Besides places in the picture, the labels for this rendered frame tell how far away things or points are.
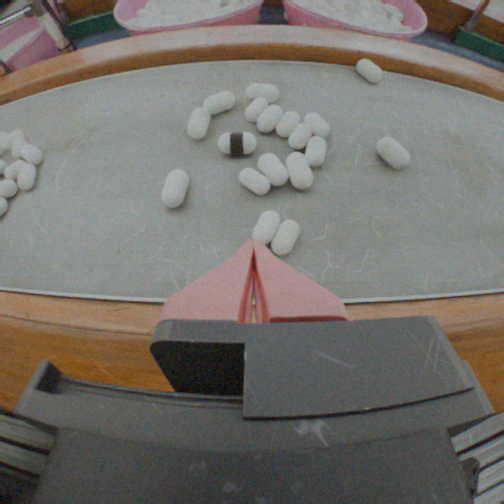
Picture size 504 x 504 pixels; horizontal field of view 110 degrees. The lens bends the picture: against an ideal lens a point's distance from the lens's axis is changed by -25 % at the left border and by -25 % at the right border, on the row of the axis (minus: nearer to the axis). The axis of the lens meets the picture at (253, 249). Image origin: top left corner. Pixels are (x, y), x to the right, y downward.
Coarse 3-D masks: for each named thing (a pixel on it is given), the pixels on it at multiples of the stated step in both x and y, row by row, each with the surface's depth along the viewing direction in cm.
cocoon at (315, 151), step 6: (312, 138) 21; (318, 138) 21; (312, 144) 21; (318, 144) 21; (324, 144) 21; (306, 150) 21; (312, 150) 21; (318, 150) 21; (324, 150) 21; (306, 156) 21; (312, 156) 21; (318, 156) 21; (324, 156) 21; (312, 162) 21; (318, 162) 21
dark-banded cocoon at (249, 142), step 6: (246, 132) 21; (222, 138) 21; (228, 138) 21; (246, 138) 21; (252, 138) 21; (222, 144) 21; (228, 144) 21; (246, 144) 21; (252, 144) 21; (222, 150) 22; (228, 150) 21; (246, 150) 22; (252, 150) 22
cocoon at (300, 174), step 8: (296, 152) 21; (288, 160) 21; (296, 160) 20; (304, 160) 20; (288, 168) 21; (296, 168) 20; (304, 168) 20; (296, 176) 20; (304, 176) 20; (312, 176) 20; (296, 184) 21; (304, 184) 20
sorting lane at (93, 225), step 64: (192, 64) 26; (256, 64) 26; (320, 64) 26; (0, 128) 26; (64, 128) 25; (128, 128) 24; (256, 128) 24; (384, 128) 24; (448, 128) 24; (64, 192) 22; (128, 192) 22; (192, 192) 22; (320, 192) 22; (384, 192) 22; (448, 192) 22; (0, 256) 20; (64, 256) 20; (128, 256) 20; (192, 256) 20; (320, 256) 20; (384, 256) 20; (448, 256) 20
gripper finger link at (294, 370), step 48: (192, 288) 6; (240, 288) 6; (192, 336) 5; (240, 336) 5; (288, 336) 5; (336, 336) 5; (384, 336) 5; (432, 336) 4; (192, 384) 6; (240, 384) 6; (288, 384) 4; (336, 384) 4; (384, 384) 4; (432, 384) 4
